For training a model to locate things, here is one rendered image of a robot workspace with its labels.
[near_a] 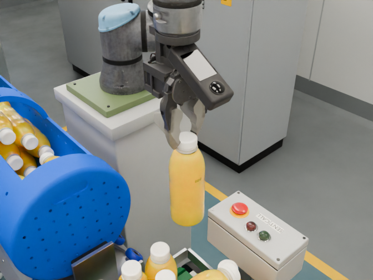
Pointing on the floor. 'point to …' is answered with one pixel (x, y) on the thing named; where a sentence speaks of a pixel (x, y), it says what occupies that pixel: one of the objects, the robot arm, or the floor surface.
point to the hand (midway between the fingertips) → (186, 140)
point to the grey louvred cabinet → (221, 68)
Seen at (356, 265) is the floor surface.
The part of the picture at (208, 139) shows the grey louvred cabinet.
